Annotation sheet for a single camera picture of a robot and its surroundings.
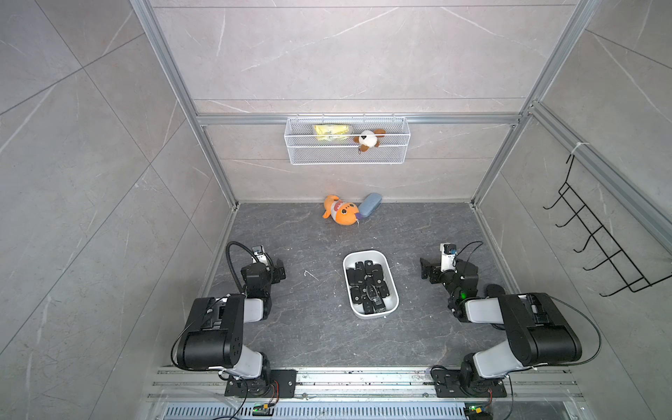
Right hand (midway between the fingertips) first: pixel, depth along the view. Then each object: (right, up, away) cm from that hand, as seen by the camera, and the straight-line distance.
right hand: (436, 256), depth 93 cm
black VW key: (-28, -5, +2) cm, 28 cm away
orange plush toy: (-34, +17, +13) cm, 40 cm away
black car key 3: (-25, -16, -6) cm, 31 cm away
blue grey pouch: (-22, +21, +22) cm, 37 cm away
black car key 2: (-29, -13, -4) cm, 32 cm away
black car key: (-31, -8, +1) cm, 32 cm away
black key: (-24, -5, +4) cm, 25 cm away
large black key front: (-21, -7, +2) cm, 22 cm away
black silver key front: (-24, -12, -5) cm, 27 cm away
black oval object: (+20, -12, -3) cm, 23 cm away
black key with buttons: (-22, -16, -5) cm, 27 cm away
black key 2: (-20, -11, -3) cm, 23 cm away
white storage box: (-21, 0, +2) cm, 21 cm away
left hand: (-62, -1, 0) cm, 62 cm away
